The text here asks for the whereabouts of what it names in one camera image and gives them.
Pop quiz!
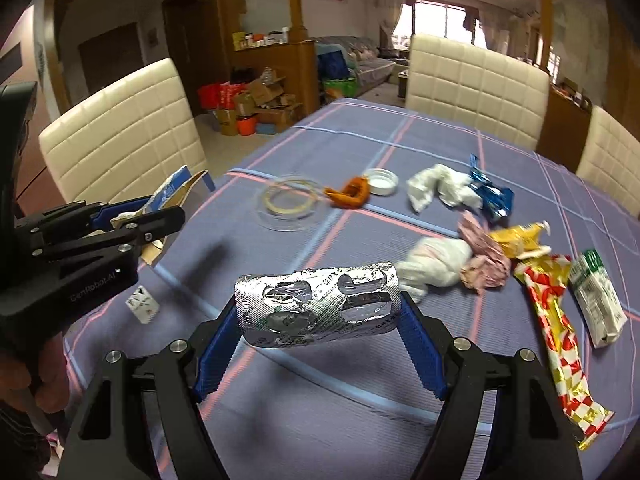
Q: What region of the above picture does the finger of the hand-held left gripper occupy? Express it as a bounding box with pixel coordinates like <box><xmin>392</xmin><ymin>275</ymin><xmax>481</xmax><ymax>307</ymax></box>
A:
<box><xmin>29</xmin><ymin>205</ymin><xmax>187</xmax><ymax>262</ymax></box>
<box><xmin>15</xmin><ymin>199</ymin><xmax>157</xmax><ymax>242</ymax></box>

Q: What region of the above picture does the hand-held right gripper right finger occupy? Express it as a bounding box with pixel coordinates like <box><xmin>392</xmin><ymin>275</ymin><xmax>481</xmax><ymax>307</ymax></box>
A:
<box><xmin>395</xmin><ymin>290</ymin><xmax>586</xmax><ymax>480</ymax></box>

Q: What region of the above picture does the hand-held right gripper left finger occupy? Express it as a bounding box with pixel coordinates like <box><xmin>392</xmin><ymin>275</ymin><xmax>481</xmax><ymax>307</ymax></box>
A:
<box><xmin>57</xmin><ymin>294</ymin><xmax>248</xmax><ymax>480</ymax></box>

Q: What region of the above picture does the blue and white carton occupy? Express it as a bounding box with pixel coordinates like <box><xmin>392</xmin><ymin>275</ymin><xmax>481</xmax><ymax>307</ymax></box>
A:
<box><xmin>110</xmin><ymin>165</ymin><xmax>217</xmax><ymax>267</ymax></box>

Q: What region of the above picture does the silver blister pack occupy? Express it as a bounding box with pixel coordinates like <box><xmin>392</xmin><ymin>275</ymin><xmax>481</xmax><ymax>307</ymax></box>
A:
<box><xmin>234</xmin><ymin>260</ymin><xmax>401</xmax><ymax>348</ymax></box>

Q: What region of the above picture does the white round lid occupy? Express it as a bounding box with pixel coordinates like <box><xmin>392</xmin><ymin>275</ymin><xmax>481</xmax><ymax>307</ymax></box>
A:
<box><xmin>364</xmin><ymin>168</ymin><xmax>400</xmax><ymax>197</ymax></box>

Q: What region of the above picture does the green and white milk carton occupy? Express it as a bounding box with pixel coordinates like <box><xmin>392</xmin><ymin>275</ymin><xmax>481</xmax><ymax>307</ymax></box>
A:
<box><xmin>569</xmin><ymin>248</ymin><xmax>628</xmax><ymax>350</ymax></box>

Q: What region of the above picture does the person's left hand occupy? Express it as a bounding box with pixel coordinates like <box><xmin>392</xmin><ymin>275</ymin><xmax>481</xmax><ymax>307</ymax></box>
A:
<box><xmin>0</xmin><ymin>331</ymin><xmax>67</xmax><ymax>413</ymax></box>

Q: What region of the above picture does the small white card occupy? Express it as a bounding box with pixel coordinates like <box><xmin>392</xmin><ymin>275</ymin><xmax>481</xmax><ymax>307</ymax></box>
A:
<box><xmin>125</xmin><ymin>286</ymin><xmax>162</xmax><ymax>324</ymax></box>

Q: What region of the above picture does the cream quilted dining chair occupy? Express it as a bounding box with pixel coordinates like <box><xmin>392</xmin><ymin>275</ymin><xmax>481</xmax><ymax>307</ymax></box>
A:
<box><xmin>404</xmin><ymin>33</ymin><xmax>551</xmax><ymax>152</ymax></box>
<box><xmin>575</xmin><ymin>105</ymin><xmax>640</xmax><ymax>220</ymax></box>
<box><xmin>38</xmin><ymin>57</ymin><xmax>210</xmax><ymax>206</ymax></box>

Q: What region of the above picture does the twisted white tissue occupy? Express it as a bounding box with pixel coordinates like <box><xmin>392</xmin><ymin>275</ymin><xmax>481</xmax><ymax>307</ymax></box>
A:
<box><xmin>397</xmin><ymin>236</ymin><xmax>473</xmax><ymax>305</ymax></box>

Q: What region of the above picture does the crumpled pink paper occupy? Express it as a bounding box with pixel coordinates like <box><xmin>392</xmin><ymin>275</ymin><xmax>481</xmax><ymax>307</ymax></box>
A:
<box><xmin>457</xmin><ymin>210</ymin><xmax>513</xmax><ymax>295</ymax></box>

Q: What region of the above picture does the blue plaid tablecloth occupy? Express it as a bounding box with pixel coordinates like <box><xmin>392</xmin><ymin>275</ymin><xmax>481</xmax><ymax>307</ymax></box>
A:
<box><xmin>42</xmin><ymin>97</ymin><xmax>640</xmax><ymax>480</ymax></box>

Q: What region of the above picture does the red and yellow checkered wrapper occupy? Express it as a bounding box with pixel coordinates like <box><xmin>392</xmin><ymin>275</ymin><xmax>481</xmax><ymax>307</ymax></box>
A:
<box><xmin>511</xmin><ymin>252</ymin><xmax>615</xmax><ymax>452</ymax></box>

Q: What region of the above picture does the clear tape roll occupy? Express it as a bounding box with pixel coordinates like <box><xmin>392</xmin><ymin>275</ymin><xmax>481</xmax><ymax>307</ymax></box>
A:
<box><xmin>257</xmin><ymin>174</ymin><xmax>331</xmax><ymax>232</ymax></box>

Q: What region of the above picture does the yellow snack wrapper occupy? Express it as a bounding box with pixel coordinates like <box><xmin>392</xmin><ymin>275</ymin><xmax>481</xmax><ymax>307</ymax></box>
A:
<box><xmin>487</xmin><ymin>220</ymin><xmax>551</xmax><ymax>261</ymax></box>

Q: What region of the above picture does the red bag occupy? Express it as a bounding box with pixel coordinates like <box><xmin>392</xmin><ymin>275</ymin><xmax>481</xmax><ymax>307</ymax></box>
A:
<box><xmin>197</xmin><ymin>81</ymin><xmax>247</xmax><ymax>111</ymax></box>

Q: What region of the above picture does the crumpled white tissue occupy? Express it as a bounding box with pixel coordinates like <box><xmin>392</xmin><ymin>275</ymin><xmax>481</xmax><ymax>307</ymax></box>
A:
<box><xmin>406</xmin><ymin>163</ymin><xmax>483</xmax><ymax>213</ymax></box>

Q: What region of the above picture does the crumpled blue foil wrapper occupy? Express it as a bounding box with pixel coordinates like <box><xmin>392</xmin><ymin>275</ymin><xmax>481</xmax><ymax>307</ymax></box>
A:
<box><xmin>467</xmin><ymin>154</ymin><xmax>516</xmax><ymax>226</ymax></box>

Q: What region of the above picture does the orange peel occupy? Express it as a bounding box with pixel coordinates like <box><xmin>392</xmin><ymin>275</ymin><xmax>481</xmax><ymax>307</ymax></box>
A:
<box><xmin>324</xmin><ymin>176</ymin><xmax>371</xmax><ymax>209</ymax></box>

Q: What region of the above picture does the pile of cardboard boxes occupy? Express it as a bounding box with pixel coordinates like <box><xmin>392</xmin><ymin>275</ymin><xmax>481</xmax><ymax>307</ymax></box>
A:
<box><xmin>215</xmin><ymin>67</ymin><xmax>304</xmax><ymax>137</ymax></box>

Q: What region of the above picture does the wooden partition counter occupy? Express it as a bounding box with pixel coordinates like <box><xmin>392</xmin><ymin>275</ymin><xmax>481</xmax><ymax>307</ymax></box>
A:
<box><xmin>231</xmin><ymin>41</ymin><xmax>319</xmax><ymax>121</ymax></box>

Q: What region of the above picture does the green patterned bag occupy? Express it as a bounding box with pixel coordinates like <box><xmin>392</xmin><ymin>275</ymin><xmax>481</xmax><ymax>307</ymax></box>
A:
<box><xmin>322</xmin><ymin>77</ymin><xmax>358</xmax><ymax>100</ymax></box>

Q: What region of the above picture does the blue bag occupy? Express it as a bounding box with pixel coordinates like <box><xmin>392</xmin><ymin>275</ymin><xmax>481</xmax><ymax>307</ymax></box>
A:
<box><xmin>317</xmin><ymin>45</ymin><xmax>349</xmax><ymax>81</ymax></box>

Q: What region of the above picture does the wooden sideboard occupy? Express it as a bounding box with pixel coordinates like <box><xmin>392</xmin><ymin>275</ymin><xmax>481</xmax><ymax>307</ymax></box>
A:
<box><xmin>534</xmin><ymin>80</ymin><xmax>593</xmax><ymax>171</ymax></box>

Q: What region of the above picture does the grey patterned sofa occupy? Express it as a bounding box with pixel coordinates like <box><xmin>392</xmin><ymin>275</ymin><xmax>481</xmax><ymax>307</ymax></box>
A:
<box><xmin>307</xmin><ymin>35</ymin><xmax>401</xmax><ymax>98</ymax></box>

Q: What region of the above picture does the window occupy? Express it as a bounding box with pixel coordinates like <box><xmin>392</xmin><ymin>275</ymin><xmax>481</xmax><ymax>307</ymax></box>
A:
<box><xmin>395</xmin><ymin>2</ymin><xmax>488</xmax><ymax>51</ymax></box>

